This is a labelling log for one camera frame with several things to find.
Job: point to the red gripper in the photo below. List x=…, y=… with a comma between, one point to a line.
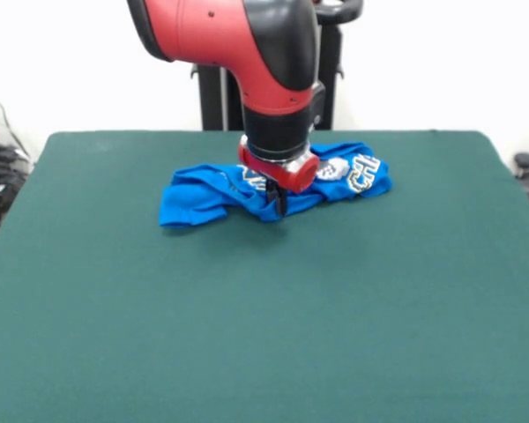
x=300, y=176

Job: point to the blue shirt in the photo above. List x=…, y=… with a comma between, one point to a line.
x=194, y=202

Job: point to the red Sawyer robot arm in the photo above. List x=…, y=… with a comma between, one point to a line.
x=220, y=35

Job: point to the dark green table cloth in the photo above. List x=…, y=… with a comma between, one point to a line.
x=92, y=308

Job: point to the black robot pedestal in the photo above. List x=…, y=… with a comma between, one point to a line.
x=330, y=88

